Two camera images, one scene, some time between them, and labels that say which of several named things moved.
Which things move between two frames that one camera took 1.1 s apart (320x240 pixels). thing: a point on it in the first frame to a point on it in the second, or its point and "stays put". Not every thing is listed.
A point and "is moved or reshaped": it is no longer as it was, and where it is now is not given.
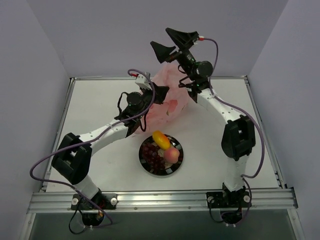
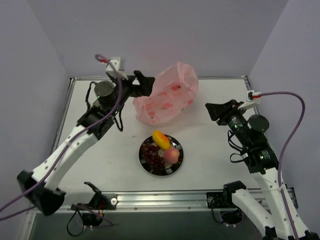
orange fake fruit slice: x=161 y=139 stays put
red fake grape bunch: x=150 y=153 stays put
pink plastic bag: x=174 y=101 is moved or reshaped
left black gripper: x=155 y=94 to x=135 y=86
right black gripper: x=180 y=50 to x=225 y=114
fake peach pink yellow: x=171 y=155 stays put
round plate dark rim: x=169 y=168 stays put
